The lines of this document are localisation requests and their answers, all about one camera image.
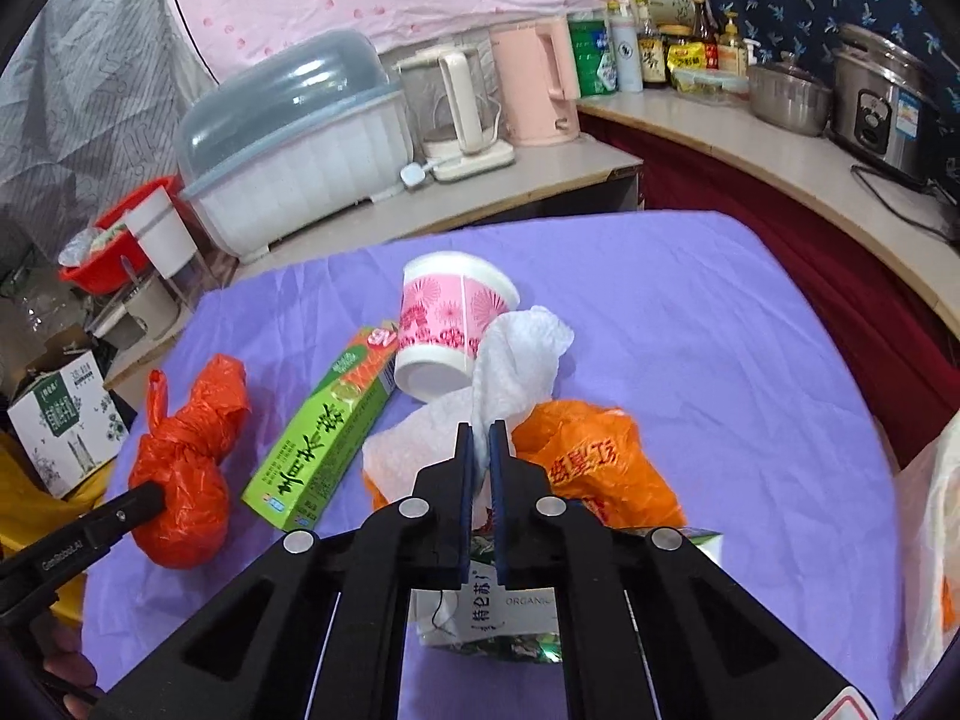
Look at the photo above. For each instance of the dark red curtain cloth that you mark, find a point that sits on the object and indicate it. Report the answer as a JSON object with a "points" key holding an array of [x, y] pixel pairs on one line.
{"points": [[825, 277]]}

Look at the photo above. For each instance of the pink electric kettle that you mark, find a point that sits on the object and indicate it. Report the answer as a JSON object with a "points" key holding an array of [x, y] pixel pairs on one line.
{"points": [[525, 82]]}

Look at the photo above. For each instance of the small beige cabinet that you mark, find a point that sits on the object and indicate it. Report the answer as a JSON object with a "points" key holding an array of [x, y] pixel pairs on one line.
{"points": [[555, 165]]}

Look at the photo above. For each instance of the pink and white paper cup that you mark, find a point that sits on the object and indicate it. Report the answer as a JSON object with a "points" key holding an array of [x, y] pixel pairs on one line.
{"points": [[450, 330]]}

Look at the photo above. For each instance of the dark sauce bottle white label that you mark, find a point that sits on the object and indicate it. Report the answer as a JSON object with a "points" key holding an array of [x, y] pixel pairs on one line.
{"points": [[651, 52]]}

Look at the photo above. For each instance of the green tin can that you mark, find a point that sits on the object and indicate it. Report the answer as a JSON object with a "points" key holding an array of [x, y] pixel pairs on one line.
{"points": [[589, 52]]}

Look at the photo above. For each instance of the orange plastic bag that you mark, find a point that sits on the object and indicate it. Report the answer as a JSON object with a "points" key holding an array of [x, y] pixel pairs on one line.
{"points": [[600, 465]]}

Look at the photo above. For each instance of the white paper tissue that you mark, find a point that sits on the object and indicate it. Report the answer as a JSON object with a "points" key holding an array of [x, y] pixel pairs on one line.
{"points": [[521, 360]]}

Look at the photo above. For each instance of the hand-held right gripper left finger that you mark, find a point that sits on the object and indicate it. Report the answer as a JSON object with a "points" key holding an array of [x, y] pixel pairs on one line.
{"points": [[463, 510]]}

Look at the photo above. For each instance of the white plug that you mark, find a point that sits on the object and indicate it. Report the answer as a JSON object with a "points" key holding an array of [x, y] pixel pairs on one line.
{"points": [[415, 175]]}

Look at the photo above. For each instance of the yellow label jar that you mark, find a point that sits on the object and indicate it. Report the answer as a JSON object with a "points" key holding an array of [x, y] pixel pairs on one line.
{"points": [[686, 56]]}

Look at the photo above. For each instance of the dark green drink carton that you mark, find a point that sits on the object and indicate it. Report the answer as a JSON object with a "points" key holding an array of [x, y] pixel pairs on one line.
{"points": [[495, 607]]}

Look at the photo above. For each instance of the clear container green lid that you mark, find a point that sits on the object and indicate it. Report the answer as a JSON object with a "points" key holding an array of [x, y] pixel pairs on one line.
{"points": [[709, 82]]}

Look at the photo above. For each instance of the steel rice cooker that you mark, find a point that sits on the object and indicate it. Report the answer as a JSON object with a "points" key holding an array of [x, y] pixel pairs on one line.
{"points": [[877, 112]]}

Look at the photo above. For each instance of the white and green cardboard box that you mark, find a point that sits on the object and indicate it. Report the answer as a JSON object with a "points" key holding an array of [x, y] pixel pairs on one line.
{"points": [[67, 420]]}

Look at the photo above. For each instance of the purple tablecloth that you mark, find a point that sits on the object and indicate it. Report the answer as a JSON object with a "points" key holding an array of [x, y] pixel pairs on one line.
{"points": [[712, 352]]}

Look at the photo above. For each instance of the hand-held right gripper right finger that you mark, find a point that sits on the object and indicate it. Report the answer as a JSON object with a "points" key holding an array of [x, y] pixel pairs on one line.
{"points": [[499, 510]]}

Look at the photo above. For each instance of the beige mug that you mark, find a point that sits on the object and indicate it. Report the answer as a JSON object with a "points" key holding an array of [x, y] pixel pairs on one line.
{"points": [[150, 307]]}

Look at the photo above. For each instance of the yellow pump bottle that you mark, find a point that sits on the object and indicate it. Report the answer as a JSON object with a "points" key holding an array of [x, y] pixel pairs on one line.
{"points": [[731, 45]]}

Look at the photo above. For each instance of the red plastic bag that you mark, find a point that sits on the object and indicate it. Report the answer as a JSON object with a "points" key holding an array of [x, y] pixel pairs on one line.
{"points": [[184, 495]]}

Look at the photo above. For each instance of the beige curved counter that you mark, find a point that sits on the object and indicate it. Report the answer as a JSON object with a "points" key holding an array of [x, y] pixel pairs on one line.
{"points": [[750, 157]]}

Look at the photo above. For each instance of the white plastic bin liner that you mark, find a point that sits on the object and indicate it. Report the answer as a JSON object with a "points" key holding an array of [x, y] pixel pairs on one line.
{"points": [[930, 525]]}

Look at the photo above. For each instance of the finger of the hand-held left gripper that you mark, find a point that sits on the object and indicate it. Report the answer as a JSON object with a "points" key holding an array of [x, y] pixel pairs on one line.
{"points": [[127, 510]]}

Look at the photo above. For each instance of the small steel pot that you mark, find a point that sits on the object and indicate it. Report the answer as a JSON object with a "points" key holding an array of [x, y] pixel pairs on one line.
{"points": [[787, 101]]}

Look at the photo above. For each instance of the white dish box grey lid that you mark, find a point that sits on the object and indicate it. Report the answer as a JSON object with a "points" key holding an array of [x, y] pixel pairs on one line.
{"points": [[300, 165]]}

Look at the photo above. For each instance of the red plastic basin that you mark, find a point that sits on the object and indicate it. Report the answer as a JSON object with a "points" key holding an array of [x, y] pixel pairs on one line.
{"points": [[105, 270]]}

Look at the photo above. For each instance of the clear glass jar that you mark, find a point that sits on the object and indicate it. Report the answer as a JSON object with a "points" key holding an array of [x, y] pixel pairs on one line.
{"points": [[37, 315]]}

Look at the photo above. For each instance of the white cup grey band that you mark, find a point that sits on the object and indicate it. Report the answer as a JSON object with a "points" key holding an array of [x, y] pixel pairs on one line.
{"points": [[169, 240]]}

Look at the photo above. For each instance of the grey striped cloth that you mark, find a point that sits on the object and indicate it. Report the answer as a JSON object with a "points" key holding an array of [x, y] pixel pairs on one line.
{"points": [[97, 75]]}

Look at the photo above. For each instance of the dark sauce bottle red label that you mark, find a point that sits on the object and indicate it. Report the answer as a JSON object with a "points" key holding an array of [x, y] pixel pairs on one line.
{"points": [[707, 45]]}

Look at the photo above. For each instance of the green toothpaste box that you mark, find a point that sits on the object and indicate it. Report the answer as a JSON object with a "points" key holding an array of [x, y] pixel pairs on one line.
{"points": [[322, 450]]}

